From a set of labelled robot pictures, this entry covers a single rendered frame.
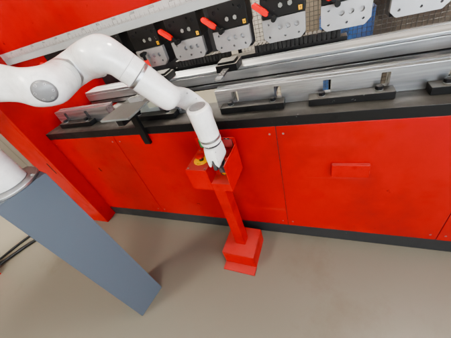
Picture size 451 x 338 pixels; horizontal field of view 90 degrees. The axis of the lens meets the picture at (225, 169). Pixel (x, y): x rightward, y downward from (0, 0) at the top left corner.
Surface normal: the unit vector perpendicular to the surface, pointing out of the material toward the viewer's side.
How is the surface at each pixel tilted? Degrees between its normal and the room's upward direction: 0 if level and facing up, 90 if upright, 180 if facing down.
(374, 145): 90
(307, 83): 90
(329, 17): 90
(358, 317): 0
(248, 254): 0
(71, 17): 90
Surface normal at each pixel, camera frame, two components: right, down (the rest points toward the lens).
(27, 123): 0.92, 0.01
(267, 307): -0.25, -0.74
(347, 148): -0.29, 0.67
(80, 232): 0.84, 0.15
